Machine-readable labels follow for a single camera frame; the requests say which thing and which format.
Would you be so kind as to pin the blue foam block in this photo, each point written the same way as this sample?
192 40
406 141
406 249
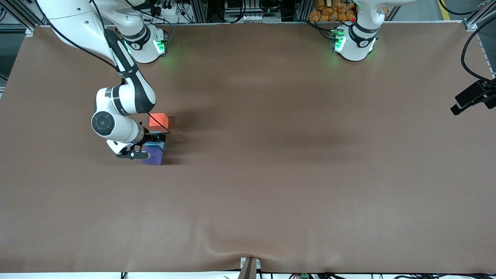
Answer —
157 146

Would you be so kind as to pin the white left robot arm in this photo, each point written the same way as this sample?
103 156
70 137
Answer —
354 48

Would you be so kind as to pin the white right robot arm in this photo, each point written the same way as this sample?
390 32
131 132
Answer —
116 126

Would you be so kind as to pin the orange foam block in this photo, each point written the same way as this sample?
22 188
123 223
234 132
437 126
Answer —
159 120

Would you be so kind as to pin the purple foam block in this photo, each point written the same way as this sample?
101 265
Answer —
155 159

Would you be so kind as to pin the brown table cloth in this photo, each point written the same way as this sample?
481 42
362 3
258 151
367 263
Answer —
248 193

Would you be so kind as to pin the white power strip with plugs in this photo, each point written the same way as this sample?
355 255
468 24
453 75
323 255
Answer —
168 9

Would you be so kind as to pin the small white power strip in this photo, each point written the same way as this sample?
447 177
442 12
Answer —
252 18

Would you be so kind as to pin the orange lumpy bag pile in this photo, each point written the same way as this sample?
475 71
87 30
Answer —
333 9

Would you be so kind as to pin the aluminium frame post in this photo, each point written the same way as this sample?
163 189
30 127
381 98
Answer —
480 15
17 15

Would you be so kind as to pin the brown camera stand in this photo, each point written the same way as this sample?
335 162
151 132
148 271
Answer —
248 269

